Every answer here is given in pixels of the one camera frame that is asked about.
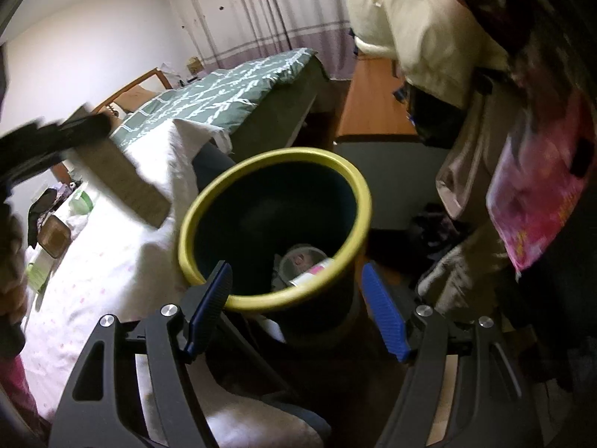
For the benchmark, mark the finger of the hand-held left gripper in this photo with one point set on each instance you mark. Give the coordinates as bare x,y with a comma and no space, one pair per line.
46,137

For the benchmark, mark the dark blue cloth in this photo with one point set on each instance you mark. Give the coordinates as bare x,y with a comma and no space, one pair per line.
210,161

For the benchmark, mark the pink plastic bag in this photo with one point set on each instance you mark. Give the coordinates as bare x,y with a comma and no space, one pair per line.
531,196

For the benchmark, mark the yellow-rimmed dark bin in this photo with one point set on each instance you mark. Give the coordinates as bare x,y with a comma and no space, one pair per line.
196,224

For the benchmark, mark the white dotted tablecloth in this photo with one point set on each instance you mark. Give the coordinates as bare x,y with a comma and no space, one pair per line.
93,289

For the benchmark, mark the dark clothes on floor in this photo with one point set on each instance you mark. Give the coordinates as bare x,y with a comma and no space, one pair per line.
429,228

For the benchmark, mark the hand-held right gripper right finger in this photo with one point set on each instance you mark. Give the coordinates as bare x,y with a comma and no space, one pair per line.
385,312

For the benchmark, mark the bed with green quilt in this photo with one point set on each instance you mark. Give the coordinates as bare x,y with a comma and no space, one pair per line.
224,88

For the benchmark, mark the cream puffer jacket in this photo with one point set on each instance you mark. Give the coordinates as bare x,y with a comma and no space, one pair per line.
419,23

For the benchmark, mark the small cardboard box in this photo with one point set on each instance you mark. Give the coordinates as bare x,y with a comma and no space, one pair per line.
195,63

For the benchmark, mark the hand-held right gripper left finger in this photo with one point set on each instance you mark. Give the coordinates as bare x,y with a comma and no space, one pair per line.
212,308

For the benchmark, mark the wooden desk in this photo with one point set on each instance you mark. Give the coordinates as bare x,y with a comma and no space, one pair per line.
373,102

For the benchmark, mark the wooden bed headboard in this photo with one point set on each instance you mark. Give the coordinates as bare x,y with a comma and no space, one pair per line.
135,81

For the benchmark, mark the black hanging garment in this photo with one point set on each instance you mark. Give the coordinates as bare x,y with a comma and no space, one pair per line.
438,116

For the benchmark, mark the green-striped clear cup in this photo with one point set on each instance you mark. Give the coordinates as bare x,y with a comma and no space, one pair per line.
83,201

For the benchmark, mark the white paper cup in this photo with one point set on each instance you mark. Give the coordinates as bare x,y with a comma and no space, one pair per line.
310,273

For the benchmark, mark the beige cloth bag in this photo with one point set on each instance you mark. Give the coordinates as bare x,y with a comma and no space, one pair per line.
466,172

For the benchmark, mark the dark green bed base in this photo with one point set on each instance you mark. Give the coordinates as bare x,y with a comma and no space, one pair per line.
284,112

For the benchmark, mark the white and mauve curtain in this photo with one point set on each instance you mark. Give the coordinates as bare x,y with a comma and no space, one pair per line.
261,9

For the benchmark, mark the clear plastic cup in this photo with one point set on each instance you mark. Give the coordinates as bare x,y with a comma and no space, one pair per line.
298,254

